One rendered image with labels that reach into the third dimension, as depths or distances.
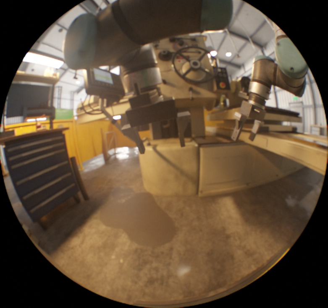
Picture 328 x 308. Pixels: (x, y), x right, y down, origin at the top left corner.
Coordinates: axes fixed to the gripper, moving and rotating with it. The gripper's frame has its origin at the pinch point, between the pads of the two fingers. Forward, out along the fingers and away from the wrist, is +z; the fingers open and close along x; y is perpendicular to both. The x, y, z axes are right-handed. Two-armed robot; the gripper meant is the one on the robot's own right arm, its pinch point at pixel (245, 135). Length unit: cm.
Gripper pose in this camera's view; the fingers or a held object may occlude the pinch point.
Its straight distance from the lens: 49.5
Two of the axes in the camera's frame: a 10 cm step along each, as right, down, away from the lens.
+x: 9.7, -0.1, 2.3
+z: -1.2, 8.4, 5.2
